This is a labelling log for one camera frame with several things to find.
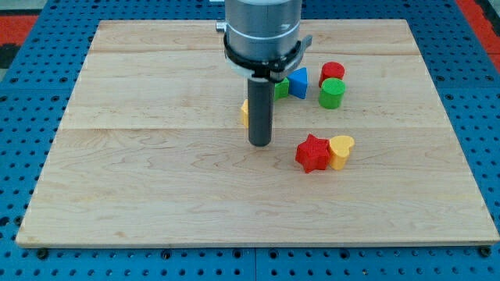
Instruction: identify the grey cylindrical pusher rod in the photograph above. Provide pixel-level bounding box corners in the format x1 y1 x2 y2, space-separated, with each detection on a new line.
248 80 275 147

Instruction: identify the black clamp ring mount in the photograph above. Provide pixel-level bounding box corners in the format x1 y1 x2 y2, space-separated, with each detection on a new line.
223 34 313 82

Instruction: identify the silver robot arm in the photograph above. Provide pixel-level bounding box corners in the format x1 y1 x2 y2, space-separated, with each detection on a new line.
216 0 313 147

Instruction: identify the red star block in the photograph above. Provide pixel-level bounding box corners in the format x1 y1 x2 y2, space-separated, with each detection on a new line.
295 134 330 173

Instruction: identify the yellow heart block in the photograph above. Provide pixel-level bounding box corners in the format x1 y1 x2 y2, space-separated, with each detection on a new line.
329 135 355 170

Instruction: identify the green cube block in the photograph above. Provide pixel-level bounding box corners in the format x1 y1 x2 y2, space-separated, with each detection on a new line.
274 78 290 101

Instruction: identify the blue triangle block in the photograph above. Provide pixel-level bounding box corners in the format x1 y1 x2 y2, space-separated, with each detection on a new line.
287 67 309 99

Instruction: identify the yellow block behind rod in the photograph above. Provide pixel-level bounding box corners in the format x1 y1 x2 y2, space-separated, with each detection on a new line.
241 99 248 128

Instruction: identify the red cylinder block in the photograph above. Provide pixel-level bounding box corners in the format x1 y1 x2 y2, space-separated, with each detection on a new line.
319 62 345 87

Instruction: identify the green cylinder block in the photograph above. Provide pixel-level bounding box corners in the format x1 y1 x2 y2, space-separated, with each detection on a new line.
319 78 346 109

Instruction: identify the wooden board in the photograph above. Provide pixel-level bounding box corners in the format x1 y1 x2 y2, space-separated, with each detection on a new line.
16 20 499 248

